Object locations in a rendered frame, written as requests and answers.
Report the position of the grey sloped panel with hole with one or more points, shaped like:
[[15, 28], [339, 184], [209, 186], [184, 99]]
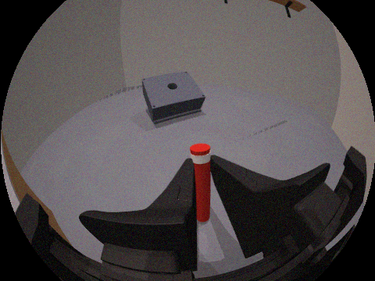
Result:
[[171, 95]]

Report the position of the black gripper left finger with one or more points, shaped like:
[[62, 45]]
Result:
[[168, 224]]

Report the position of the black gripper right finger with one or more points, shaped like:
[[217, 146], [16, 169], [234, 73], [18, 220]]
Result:
[[256, 204]]

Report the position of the red peg with white band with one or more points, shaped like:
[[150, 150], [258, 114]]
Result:
[[200, 154]]

